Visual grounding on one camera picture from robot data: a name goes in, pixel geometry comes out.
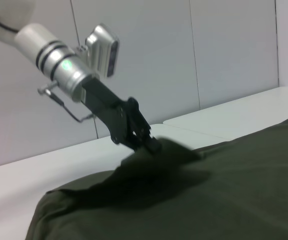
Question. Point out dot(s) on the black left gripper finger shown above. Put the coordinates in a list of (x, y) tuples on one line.
[(133, 143), (148, 136)]

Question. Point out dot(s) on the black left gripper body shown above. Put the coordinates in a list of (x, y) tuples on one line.
[(106, 110)]

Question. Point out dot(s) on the dark green shirt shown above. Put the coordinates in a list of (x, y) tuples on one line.
[(183, 190)]

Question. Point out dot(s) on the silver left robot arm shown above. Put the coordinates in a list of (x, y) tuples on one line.
[(48, 57)]

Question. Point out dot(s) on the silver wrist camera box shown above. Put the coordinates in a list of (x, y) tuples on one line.
[(103, 50)]

